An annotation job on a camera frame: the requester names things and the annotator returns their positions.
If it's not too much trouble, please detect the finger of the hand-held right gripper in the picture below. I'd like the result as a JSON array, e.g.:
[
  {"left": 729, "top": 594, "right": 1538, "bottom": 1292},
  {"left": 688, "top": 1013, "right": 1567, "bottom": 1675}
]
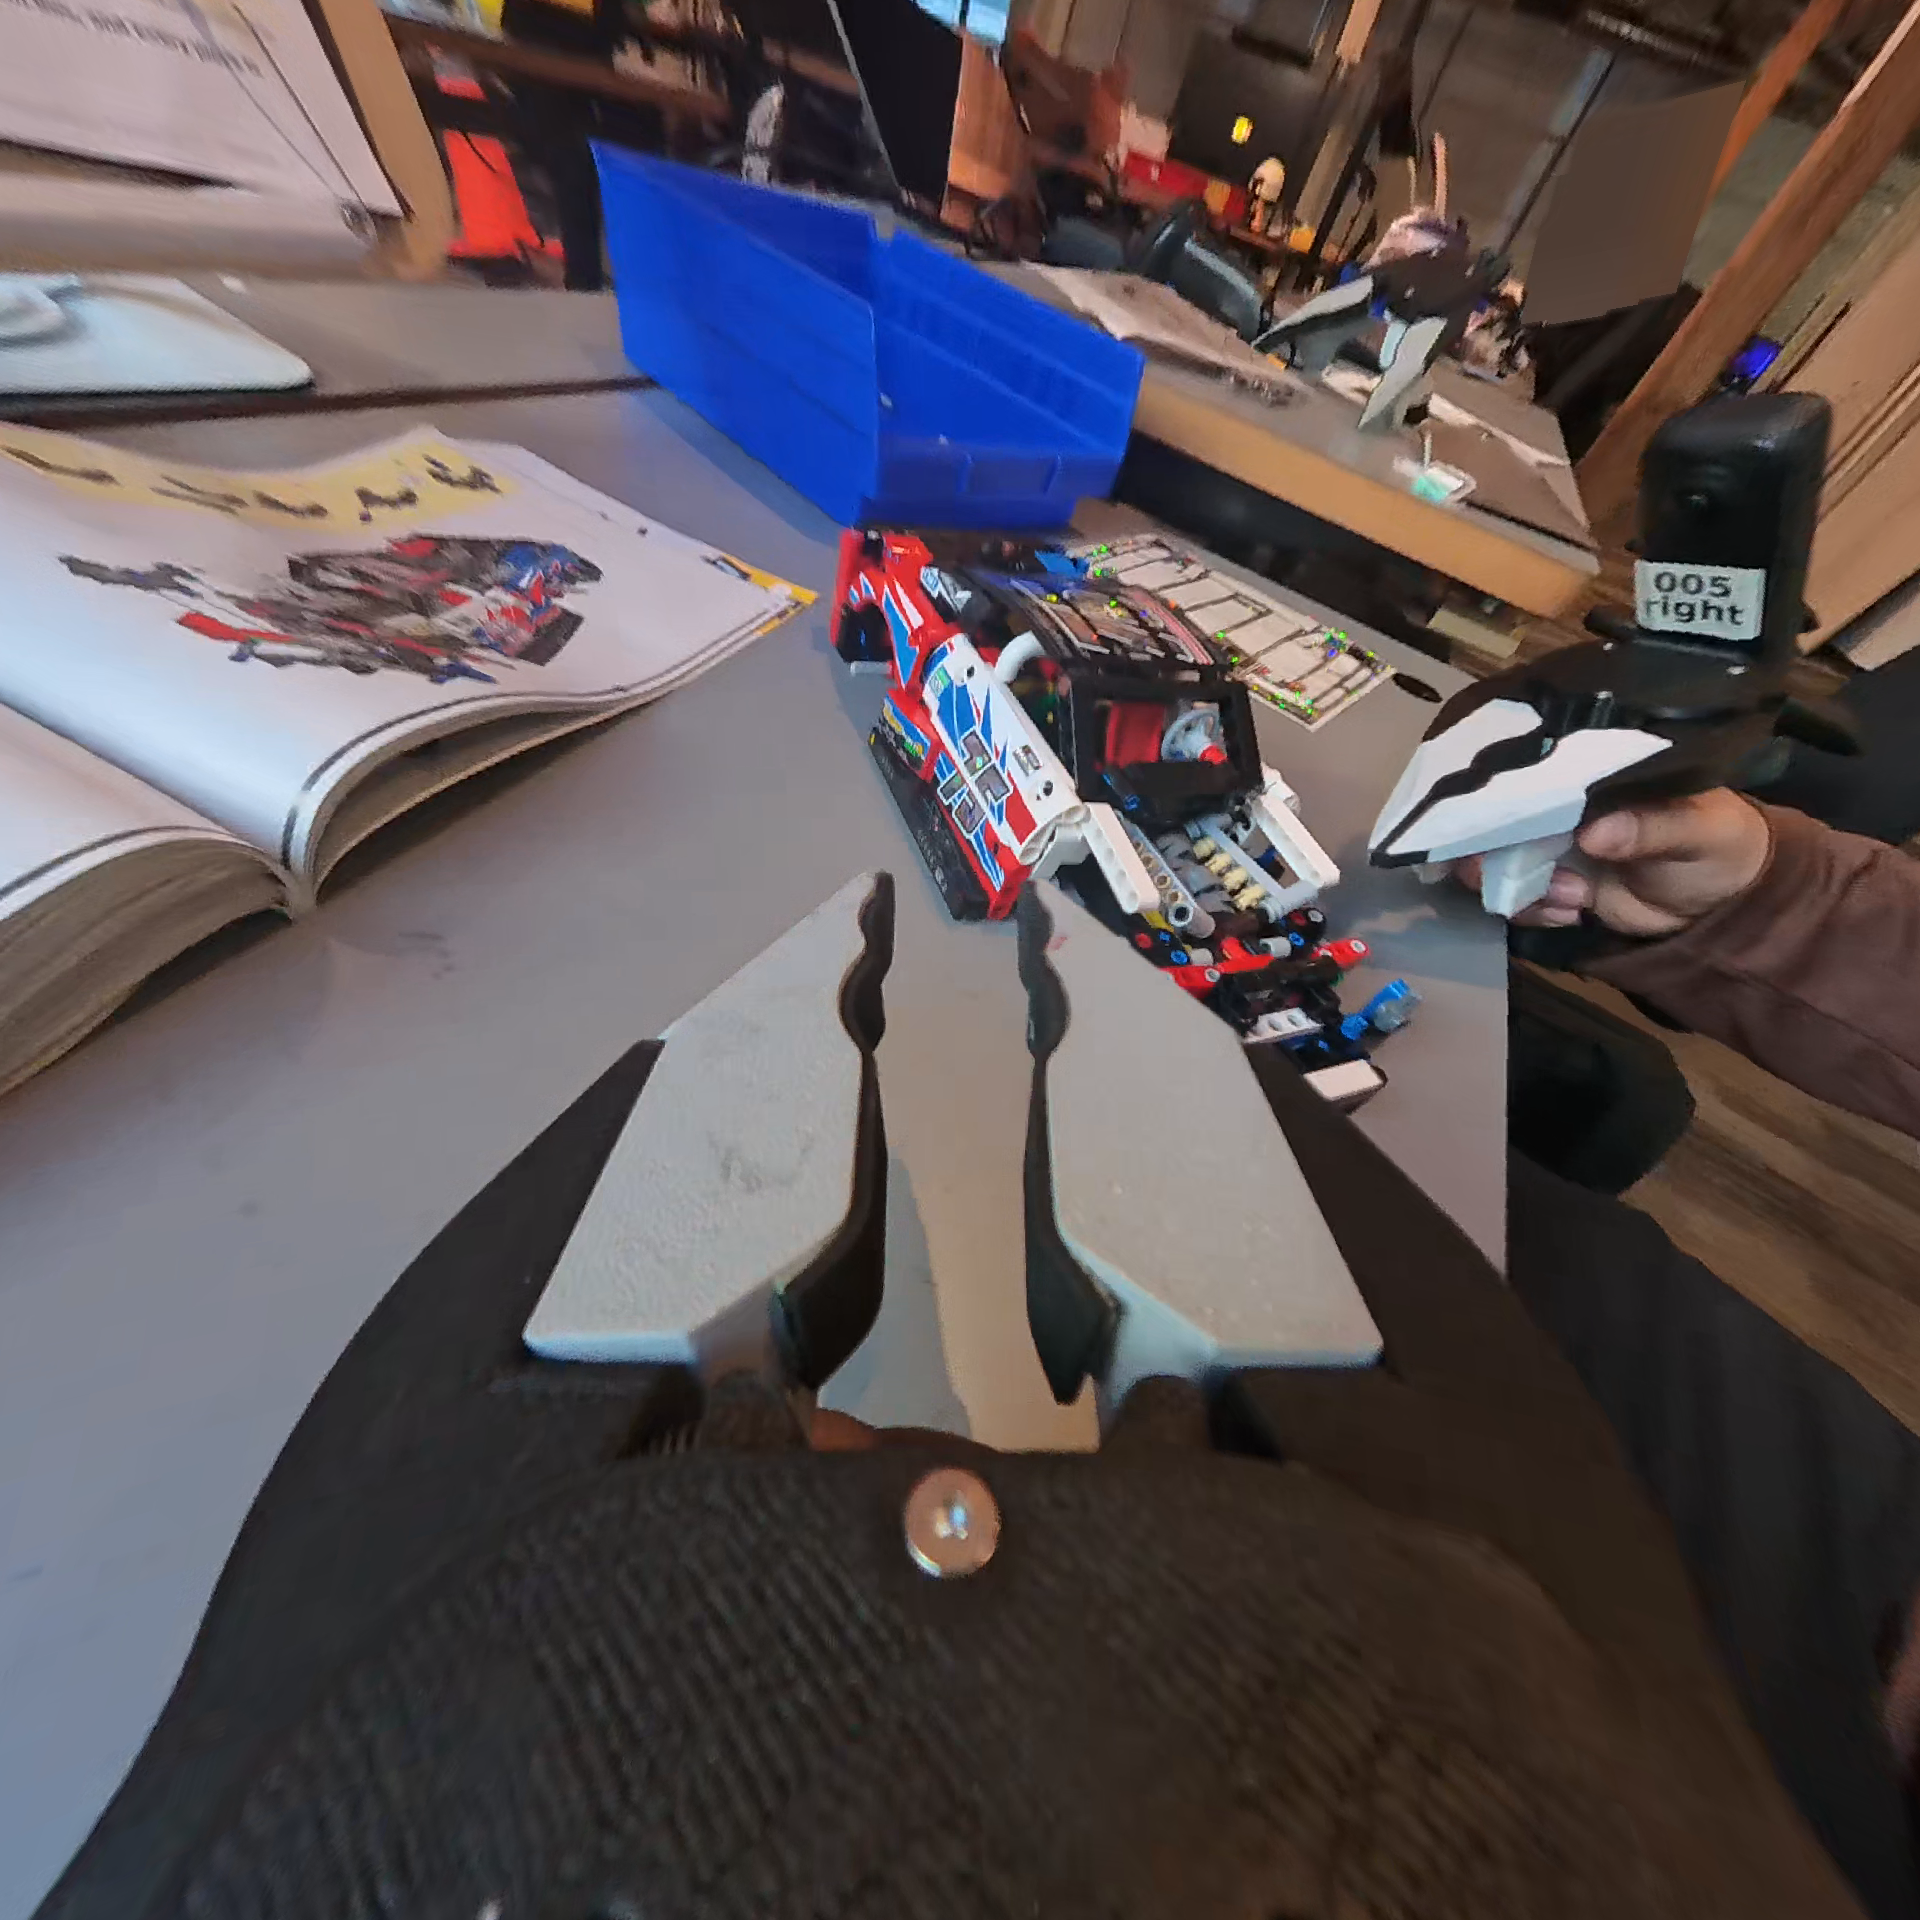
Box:
[
  {"left": 1415, "top": 701, "right": 1550, "bottom": 790},
  {"left": 1370, "top": 731, "right": 1673, "bottom": 875}
]

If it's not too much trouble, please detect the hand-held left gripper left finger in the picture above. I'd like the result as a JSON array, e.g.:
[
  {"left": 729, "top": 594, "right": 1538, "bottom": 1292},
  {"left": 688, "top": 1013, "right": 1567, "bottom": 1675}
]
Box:
[{"left": 520, "top": 872, "right": 897, "bottom": 1395}]

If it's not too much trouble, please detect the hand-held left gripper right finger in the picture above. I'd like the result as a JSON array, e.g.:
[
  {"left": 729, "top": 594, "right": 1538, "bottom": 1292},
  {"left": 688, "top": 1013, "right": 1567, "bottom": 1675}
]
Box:
[{"left": 1018, "top": 884, "right": 1386, "bottom": 1409}]

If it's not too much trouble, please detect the brick-built toy race car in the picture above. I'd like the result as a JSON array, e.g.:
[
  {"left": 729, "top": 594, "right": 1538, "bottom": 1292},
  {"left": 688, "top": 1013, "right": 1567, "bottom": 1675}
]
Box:
[{"left": 832, "top": 525, "right": 1417, "bottom": 1112}]

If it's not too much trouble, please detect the person's right forearm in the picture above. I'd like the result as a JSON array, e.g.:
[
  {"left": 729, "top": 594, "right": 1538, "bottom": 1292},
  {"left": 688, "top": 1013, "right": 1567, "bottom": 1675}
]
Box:
[{"left": 1588, "top": 801, "right": 1920, "bottom": 1142}]

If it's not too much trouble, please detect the person's right hand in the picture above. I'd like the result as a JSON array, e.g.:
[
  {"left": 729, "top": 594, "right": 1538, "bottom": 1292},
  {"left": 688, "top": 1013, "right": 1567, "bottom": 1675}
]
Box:
[{"left": 1534, "top": 789, "right": 1772, "bottom": 941}]

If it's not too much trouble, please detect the holographic sticker sheet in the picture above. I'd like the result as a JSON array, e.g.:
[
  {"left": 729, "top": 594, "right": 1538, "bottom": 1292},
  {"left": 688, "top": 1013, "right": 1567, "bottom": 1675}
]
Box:
[{"left": 1050, "top": 531, "right": 1394, "bottom": 731}]

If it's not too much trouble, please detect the black backpack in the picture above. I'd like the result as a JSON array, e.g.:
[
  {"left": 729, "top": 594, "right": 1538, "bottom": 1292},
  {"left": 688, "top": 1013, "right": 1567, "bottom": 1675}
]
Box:
[{"left": 1506, "top": 960, "right": 1698, "bottom": 1194}]

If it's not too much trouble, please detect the spare grey black gripper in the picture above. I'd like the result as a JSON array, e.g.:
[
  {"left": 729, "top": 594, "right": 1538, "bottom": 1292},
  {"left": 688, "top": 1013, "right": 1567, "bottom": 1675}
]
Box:
[{"left": 1253, "top": 247, "right": 1510, "bottom": 436}]

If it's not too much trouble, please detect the white printed sheet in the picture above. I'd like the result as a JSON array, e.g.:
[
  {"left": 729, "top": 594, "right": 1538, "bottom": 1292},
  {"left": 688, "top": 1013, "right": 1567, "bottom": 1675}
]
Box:
[{"left": 1035, "top": 261, "right": 1307, "bottom": 400}]

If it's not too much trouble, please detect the black handheld device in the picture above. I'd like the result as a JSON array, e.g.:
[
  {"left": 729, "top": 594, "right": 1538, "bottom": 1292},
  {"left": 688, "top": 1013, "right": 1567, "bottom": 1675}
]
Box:
[{"left": 1132, "top": 202, "right": 1269, "bottom": 339}]

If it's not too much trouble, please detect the open instruction booklet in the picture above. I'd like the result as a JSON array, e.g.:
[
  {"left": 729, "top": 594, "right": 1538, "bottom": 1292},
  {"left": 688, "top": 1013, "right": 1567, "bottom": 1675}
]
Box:
[{"left": 0, "top": 424, "right": 821, "bottom": 1096}]

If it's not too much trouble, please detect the blue plastic bin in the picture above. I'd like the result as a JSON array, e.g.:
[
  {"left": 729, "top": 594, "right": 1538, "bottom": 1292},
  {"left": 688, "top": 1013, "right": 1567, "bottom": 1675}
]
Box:
[{"left": 590, "top": 143, "right": 1148, "bottom": 531}]

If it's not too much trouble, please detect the white rounded flat device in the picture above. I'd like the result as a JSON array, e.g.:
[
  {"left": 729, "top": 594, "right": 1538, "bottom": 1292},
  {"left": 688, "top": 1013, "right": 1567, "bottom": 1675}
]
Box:
[{"left": 0, "top": 271, "right": 317, "bottom": 400}]

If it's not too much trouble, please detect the building-block instruction sheet on board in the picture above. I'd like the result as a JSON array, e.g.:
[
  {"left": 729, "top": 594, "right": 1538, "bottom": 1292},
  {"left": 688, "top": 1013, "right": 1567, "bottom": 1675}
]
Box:
[{"left": 0, "top": 0, "right": 450, "bottom": 281}]

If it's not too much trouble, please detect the printed instruction paper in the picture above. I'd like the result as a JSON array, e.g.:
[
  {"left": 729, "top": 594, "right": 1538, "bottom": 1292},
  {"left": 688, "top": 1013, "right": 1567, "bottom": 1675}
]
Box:
[{"left": 0, "top": 0, "right": 404, "bottom": 219}]

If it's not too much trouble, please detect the wooden post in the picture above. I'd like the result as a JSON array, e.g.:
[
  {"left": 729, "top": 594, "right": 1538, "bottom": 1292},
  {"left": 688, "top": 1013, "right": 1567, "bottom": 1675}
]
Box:
[{"left": 1574, "top": 0, "right": 1920, "bottom": 529}]

